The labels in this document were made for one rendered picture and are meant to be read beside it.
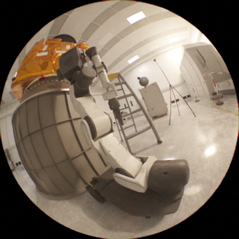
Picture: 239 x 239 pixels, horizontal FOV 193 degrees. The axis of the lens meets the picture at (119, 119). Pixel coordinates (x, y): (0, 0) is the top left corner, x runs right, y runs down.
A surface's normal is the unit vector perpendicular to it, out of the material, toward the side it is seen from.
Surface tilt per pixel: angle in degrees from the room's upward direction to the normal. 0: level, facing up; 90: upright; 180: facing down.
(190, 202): 0
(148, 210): 0
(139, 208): 0
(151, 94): 90
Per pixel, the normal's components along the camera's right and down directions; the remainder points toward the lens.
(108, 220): -0.36, -0.93
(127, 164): 0.23, -0.84
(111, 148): 0.40, -0.69
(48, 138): 0.65, -0.23
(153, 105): -0.60, 0.25
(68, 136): 0.78, -0.29
